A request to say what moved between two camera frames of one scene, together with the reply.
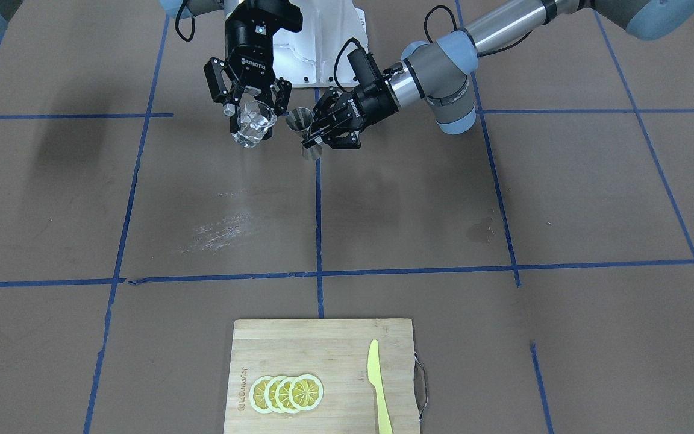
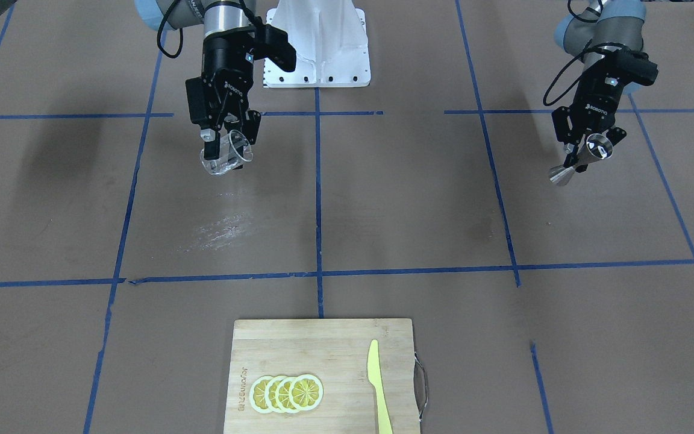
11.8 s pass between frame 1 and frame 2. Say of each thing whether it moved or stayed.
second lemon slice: stayed
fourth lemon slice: stayed
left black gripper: moved
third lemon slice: stayed
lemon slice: stayed
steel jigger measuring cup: moved
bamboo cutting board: stayed
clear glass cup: moved
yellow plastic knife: stayed
